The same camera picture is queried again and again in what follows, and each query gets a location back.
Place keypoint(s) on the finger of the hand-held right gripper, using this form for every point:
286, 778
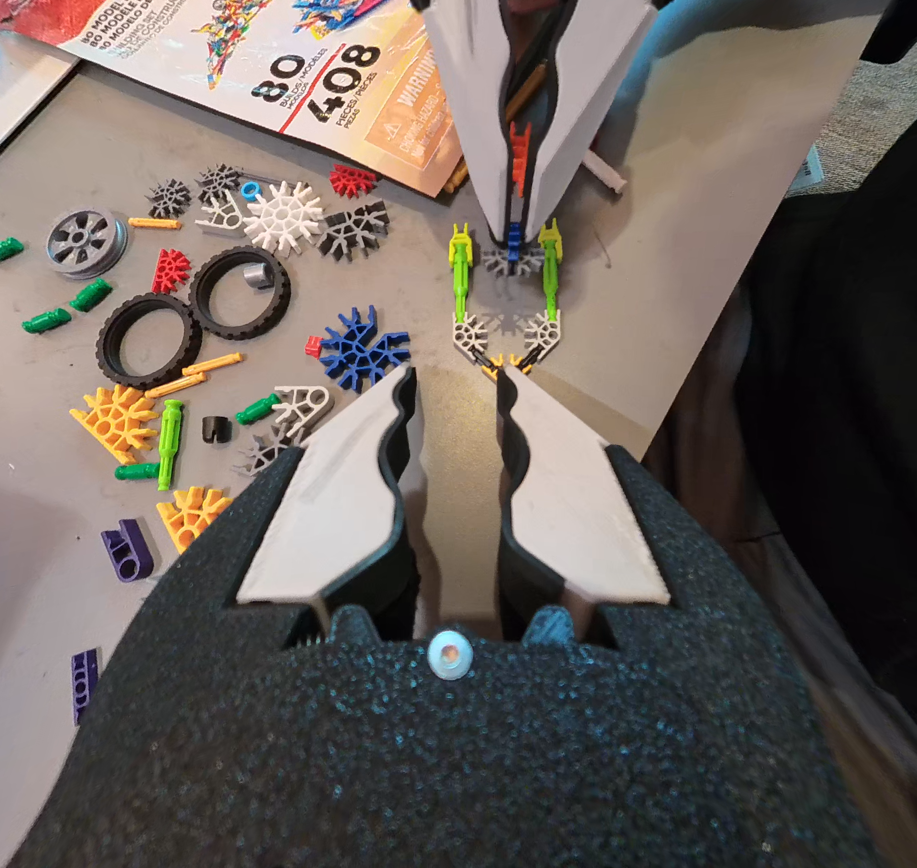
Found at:
602, 58
465, 94

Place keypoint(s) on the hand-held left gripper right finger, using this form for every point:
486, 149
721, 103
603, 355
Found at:
580, 524

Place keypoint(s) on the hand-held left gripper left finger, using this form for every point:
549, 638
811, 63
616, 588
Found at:
329, 517

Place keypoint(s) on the short blue rod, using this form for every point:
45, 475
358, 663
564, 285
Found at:
514, 237

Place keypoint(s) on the short yellow rod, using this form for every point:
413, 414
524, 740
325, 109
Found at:
213, 363
154, 222
176, 386

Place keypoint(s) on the long yellow rod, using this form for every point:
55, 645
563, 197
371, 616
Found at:
526, 90

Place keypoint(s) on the orange ladder piece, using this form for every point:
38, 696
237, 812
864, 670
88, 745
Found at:
521, 158

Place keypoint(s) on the dark grey connector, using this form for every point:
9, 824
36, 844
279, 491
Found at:
269, 452

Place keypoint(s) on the red connector with white rod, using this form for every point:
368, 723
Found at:
605, 173

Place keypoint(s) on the light grey fan connector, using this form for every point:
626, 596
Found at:
319, 399
226, 219

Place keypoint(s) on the short green rod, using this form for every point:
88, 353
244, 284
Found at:
46, 322
91, 295
137, 471
11, 248
258, 408

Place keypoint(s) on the yellow half connector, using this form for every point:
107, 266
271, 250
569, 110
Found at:
190, 517
114, 424

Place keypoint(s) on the small red snowflake connector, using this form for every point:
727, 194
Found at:
353, 180

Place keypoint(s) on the black clip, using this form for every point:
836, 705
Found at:
215, 429

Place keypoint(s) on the blue connector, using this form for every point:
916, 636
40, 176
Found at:
362, 348

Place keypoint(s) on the lime green rod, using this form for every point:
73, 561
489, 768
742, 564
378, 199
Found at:
170, 445

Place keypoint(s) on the large black connector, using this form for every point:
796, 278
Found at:
355, 232

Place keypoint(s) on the purple clip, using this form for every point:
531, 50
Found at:
125, 553

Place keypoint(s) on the white snowflake connector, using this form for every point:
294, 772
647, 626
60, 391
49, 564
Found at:
283, 217

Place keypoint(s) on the printed paper sheet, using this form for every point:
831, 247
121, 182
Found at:
808, 169

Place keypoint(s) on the grey spacer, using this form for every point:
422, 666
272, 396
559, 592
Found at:
259, 277

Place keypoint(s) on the black tyre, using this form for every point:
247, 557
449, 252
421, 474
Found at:
199, 302
107, 352

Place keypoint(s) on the small dark snowflake connector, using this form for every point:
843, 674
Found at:
218, 181
170, 198

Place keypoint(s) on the red half connector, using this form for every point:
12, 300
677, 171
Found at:
172, 272

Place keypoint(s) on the purple flat piece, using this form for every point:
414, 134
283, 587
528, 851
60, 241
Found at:
84, 685

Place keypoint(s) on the grey wheel hub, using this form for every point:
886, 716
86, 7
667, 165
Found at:
82, 241

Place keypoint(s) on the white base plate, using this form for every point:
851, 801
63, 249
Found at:
28, 101

